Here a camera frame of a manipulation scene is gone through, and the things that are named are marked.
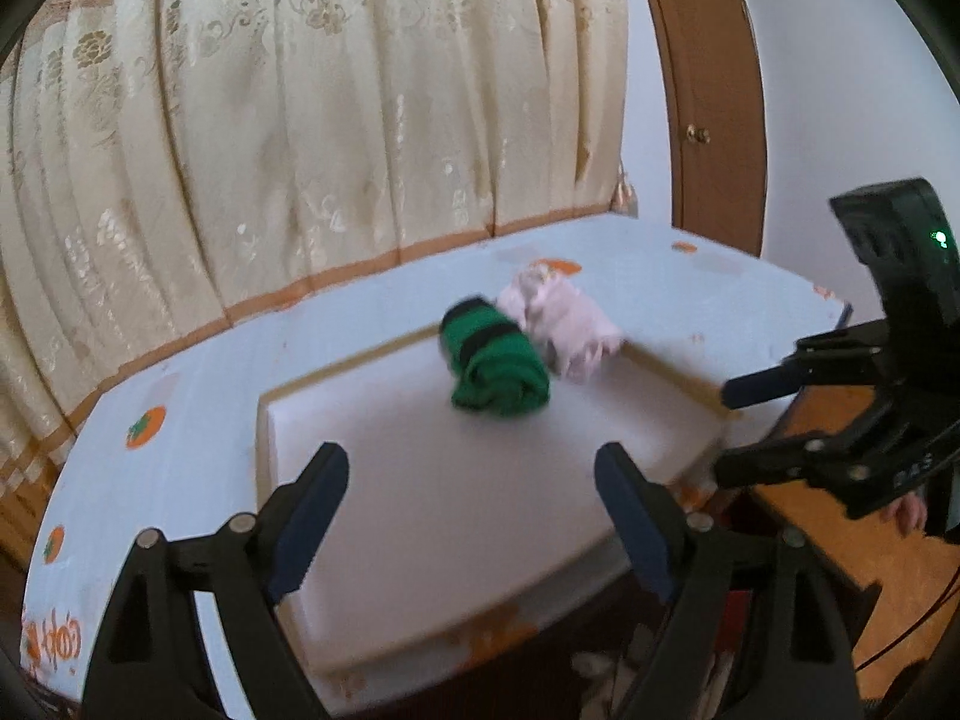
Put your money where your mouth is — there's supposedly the pale pink underwear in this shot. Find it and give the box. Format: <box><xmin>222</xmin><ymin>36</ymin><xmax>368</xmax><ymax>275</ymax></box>
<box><xmin>494</xmin><ymin>263</ymin><xmax>625</xmax><ymax>382</ymax></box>

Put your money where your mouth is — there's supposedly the brown wooden door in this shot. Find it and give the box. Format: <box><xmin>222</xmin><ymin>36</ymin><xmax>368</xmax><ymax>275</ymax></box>
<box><xmin>647</xmin><ymin>0</ymin><xmax>766</xmax><ymax>255</ymax></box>

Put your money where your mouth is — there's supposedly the beige floral curtain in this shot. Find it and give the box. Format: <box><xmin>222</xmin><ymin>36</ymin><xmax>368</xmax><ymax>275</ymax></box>
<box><xmin>2</xmin><ymin>0</ymin><xmax>628</xmax><ymax>478</ymax></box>

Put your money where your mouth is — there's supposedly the shallow cardboard tray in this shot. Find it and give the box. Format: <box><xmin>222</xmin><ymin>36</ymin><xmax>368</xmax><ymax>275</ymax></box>
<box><xmin>256</xmin><ymin>327</ymin><xmax>731</xmax><ymax>676</ymax></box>

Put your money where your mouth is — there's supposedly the brass door knob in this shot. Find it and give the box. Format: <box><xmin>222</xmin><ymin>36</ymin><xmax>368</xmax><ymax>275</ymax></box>
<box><xmin>685</xmin><ymin>124</ymin><xmax>711</xmax><ymax>145</ymax></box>

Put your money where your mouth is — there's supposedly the green underwear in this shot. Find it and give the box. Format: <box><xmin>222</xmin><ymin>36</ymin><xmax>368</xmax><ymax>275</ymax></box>
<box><xmin>439</xmin><ymin>296</ymin><xmax>550</xmax><ymax>418</ymax></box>

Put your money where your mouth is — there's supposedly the curtain tassel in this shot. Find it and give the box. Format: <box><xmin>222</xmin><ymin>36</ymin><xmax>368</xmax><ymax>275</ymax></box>
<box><xmin>610</xmin><ymin>164</ymin><xmax>640</xmax><ymax>218</ymax></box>

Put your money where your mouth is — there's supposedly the white persimmon print tablecloth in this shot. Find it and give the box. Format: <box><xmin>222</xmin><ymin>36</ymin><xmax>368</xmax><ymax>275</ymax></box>
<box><xmin>21</xmin><ymin>215</ymin><xmax>850</xmax><ymax>713</ymax></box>

